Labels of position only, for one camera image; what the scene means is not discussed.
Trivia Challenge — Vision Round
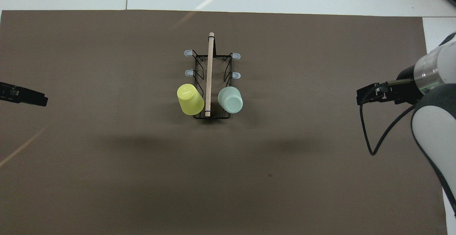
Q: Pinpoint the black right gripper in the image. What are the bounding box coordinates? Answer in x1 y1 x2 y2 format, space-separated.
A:
356 79 424 106

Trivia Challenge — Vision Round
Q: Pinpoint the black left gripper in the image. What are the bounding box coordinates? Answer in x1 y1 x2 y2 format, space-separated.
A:
0 82 48 107

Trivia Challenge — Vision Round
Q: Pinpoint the pale green plastic cup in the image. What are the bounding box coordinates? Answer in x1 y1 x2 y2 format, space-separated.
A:
217 86 244 114

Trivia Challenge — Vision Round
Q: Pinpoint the yellow plastic cup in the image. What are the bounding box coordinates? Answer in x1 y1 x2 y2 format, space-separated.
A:
177 83 205 116

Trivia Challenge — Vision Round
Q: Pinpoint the brown table mat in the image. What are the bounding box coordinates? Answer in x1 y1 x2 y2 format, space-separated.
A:
0 10 449 235

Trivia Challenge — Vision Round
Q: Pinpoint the black wire rack wooden handle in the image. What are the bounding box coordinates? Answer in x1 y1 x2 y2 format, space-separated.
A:
184 32 241 120

